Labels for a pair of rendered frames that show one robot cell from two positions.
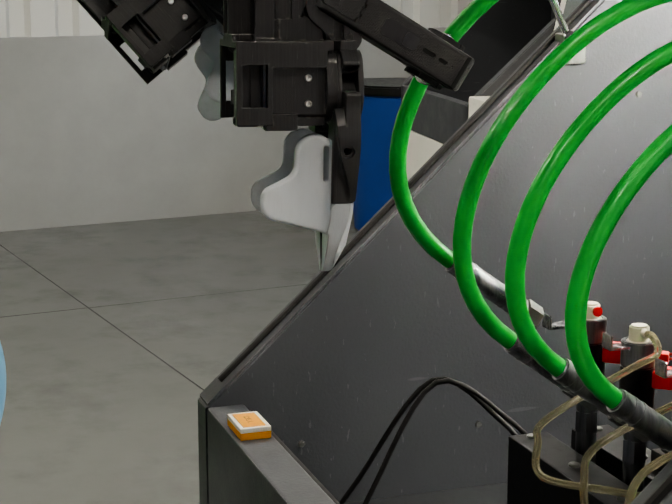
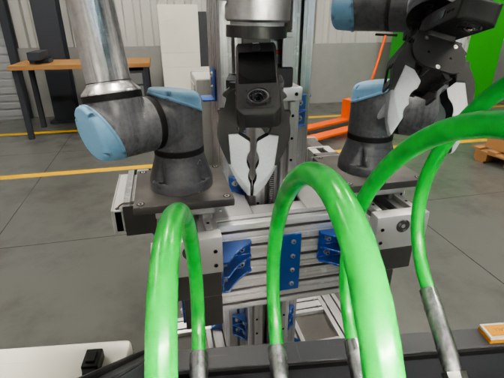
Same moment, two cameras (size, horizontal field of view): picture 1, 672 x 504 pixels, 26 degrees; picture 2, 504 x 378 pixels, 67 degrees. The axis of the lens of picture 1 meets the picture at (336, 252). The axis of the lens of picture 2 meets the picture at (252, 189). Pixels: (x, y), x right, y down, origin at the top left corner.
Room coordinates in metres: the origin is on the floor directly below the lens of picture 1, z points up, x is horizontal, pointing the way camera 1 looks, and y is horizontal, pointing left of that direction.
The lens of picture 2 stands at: (1.05, -0.45, 1.41)
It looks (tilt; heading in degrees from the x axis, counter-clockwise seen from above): 25 degrees down; 103
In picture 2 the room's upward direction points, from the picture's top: straight up
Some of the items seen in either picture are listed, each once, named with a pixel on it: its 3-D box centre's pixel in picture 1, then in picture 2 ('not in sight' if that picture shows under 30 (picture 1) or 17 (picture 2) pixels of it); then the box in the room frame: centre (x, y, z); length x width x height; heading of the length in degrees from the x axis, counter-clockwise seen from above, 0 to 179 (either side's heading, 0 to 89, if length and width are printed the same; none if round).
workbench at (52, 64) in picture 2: not in sight; (91, 91); (-2.18, 3.98, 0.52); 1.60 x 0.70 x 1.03; 26
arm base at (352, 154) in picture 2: not in sight; (367, 149); (1.13, 0.56, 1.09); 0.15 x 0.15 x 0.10
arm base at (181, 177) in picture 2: not in sight; (180, 164); (0.69, 0.34, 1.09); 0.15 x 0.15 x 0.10
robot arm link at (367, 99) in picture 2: not in sight; (376, 106); (1.14, 0.56, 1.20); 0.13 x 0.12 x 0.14; 163
